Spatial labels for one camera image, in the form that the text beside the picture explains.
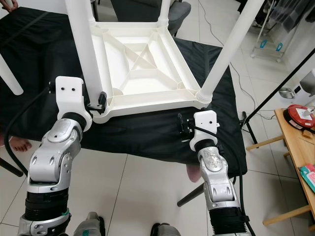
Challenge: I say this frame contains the small metal bowl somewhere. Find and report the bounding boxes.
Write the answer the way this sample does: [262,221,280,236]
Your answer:
[277,86,296,99]

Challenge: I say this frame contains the grey right robot foot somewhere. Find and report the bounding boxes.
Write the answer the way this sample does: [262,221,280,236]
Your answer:
[150,222,183,236]

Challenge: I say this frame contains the white wire rack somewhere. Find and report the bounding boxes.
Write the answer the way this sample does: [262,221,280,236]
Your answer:
[249,0,297,63]

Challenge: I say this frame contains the dark grey armchair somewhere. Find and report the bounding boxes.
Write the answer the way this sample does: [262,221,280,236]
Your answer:
[111,0,192,36]

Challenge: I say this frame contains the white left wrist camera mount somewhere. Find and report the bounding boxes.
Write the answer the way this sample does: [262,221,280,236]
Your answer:
[55,76,94,130]

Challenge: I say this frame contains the dark hanging clothes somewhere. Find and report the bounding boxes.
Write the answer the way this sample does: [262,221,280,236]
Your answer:
[239,0,315,31]

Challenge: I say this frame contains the person's bare hand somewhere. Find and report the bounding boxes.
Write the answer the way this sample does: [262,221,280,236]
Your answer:
[2,0,20,12]

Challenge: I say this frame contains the white grey appliance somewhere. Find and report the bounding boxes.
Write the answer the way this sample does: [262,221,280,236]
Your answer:
[295,68,315,105]

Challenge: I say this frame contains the wooden side table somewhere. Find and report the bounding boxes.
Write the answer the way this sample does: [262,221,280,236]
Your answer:
[246,107,315,226]

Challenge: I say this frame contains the white ribbed plastic table top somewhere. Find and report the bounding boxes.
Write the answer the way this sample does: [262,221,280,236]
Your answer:
[91,22,212,123]

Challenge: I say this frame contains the red round device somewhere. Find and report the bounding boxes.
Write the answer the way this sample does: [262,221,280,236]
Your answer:
[281,103,315,130]

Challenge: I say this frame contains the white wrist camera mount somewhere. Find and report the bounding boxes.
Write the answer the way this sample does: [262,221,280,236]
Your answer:
[55,76,94,130]
[191,110,220,149]

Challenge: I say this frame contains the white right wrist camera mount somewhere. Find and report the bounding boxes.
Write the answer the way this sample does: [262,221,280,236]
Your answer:
[191,110,220,149]

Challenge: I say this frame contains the grey left robot foot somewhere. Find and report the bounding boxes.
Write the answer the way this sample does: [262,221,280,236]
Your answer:
[74,211,107,236]

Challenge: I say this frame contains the black tripod stand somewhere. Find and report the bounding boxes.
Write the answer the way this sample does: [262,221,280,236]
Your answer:
[241,47,315,144]

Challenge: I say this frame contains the teal pink box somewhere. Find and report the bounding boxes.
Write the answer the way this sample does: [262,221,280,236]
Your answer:
[297,164,315,194]

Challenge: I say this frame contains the black metal table leg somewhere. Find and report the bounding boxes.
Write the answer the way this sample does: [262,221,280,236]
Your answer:
[177,181,206,207]
[0,157,25,178]

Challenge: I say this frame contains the grey robot foot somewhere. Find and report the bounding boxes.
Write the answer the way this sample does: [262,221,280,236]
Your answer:
[74,211,107,236]
[150,222,183,236]

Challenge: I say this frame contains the black table cloth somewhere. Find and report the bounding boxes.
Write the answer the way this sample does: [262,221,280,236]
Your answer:
[0,7,248,176]

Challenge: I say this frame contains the person's bare foot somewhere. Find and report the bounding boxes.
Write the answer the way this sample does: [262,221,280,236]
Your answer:
[10,136,33,152]

